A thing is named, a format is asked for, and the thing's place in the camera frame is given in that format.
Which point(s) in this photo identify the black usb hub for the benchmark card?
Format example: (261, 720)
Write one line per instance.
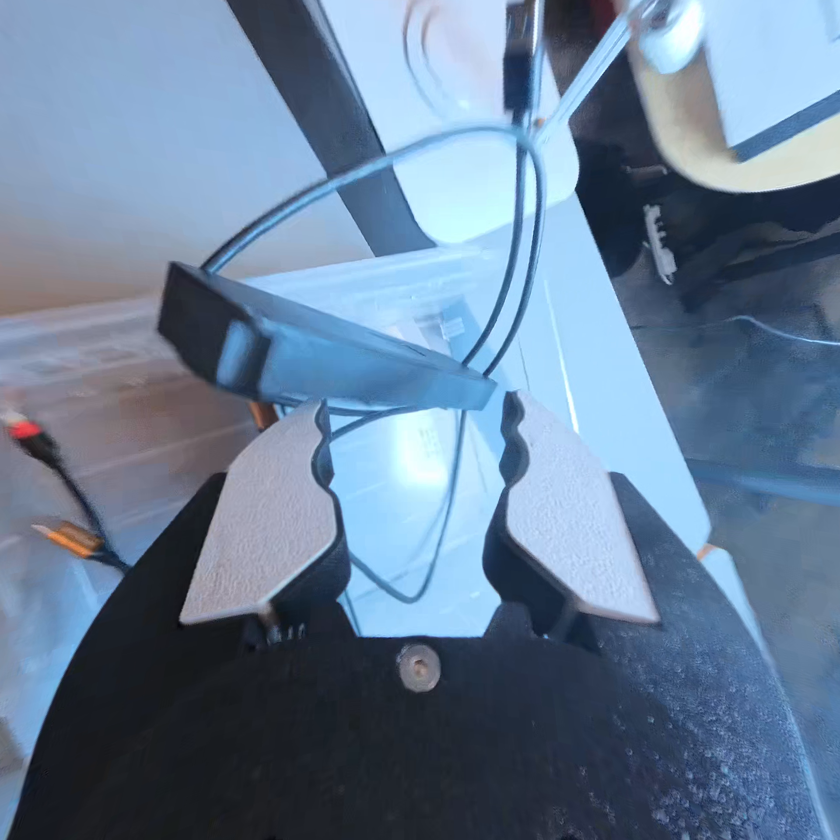
(328, 354)

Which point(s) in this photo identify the white instruction poster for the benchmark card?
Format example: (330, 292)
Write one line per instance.
(774, 65)

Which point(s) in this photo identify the white power strip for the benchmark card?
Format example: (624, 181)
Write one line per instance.
(658, 243)

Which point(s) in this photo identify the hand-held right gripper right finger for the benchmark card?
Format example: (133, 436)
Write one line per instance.
(571, 525)

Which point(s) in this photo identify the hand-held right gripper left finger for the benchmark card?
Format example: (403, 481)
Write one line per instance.
(269, 525)

